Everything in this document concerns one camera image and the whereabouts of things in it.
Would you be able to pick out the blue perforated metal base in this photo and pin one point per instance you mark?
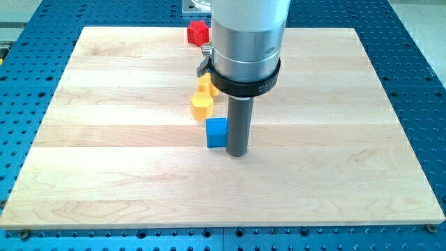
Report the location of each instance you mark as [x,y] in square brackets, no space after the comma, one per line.
[36,62]

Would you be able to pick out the red star block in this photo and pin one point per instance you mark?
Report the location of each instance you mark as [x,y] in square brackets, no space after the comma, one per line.
[198,33]

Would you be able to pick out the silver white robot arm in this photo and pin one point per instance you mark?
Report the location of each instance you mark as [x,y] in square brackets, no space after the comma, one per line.
[246,36]

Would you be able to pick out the yellow block behind hexagon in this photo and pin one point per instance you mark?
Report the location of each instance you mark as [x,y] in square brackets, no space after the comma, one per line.
[204,84]

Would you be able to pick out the blue cube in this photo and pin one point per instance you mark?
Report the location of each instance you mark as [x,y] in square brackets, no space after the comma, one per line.
[216,132]

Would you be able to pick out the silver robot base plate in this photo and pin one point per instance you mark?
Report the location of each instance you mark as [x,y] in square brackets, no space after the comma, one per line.
[196,7]

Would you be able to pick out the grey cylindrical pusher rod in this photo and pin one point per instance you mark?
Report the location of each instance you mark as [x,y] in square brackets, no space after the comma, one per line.
[239,121]

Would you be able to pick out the light wooden board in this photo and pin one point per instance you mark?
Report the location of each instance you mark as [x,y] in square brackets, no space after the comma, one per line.
[118,147]

